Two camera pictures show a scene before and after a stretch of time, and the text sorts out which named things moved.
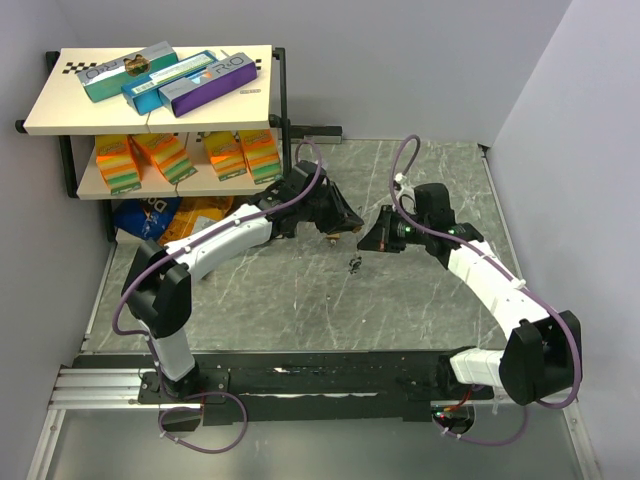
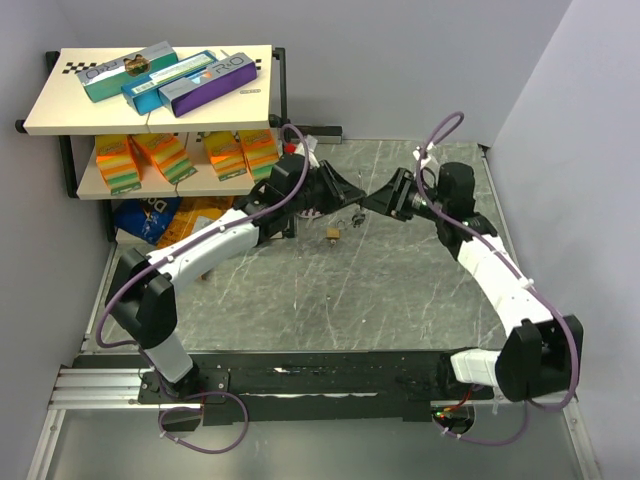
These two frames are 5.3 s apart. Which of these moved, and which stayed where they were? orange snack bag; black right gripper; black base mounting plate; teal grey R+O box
Moved: black right gripper
Stayed: orange snack bag; teal grey R+O box; black base mounting plate
